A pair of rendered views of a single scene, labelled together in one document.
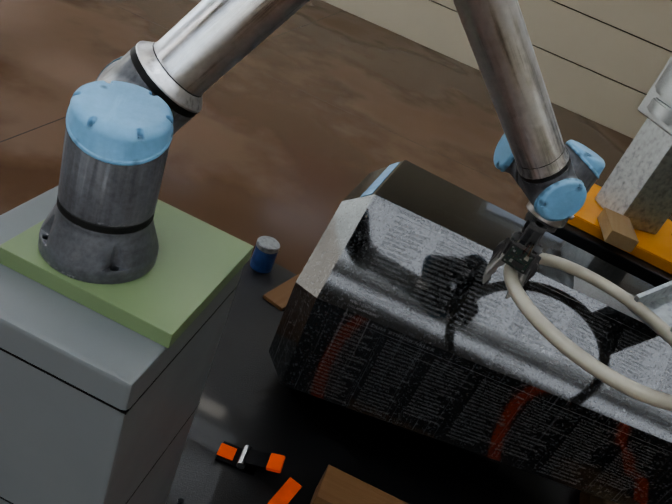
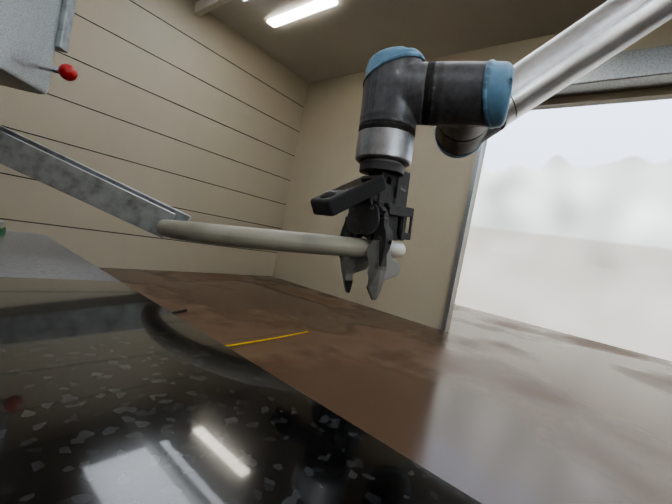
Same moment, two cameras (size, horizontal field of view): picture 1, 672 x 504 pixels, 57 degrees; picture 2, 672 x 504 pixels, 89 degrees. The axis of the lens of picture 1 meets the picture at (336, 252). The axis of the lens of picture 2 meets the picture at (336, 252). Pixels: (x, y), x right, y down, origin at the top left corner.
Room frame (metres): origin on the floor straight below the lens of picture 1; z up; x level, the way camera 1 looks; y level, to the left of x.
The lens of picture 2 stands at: (1.76, -0.12, 0.94)
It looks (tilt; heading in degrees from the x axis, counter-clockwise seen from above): 2 degrees down; 213
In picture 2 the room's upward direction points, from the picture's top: 11 degrees clockwise
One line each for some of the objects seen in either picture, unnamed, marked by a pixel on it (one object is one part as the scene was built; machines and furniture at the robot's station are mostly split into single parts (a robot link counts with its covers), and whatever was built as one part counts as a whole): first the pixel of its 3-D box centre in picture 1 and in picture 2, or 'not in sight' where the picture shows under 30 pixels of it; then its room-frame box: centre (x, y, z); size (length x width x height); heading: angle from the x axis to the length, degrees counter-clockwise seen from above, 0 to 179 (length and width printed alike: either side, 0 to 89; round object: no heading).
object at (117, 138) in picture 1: (117, 150); not in sight; (0.84, 0.38, 1.07); 0.17 x 0.15 x 0.18; 19
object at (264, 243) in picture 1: (264, 254); not in sight; (2.21, 0.28, 0.08); 0.10 x 0.10 x 0.13
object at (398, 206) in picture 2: (527, 241); (380, 203); (1.26, -0.38, 1.01); 0.09 x 0.08 x 0.12; 163
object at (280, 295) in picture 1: (290, 291); not in sight; (2.11, 0.11, 0.02); 0.25 x 0.10 x 0.01; 159
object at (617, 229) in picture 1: (617, 229); not in sight; (2.15, -0.90, 0.81); 0.20 x 0.10 x 0.05; 178
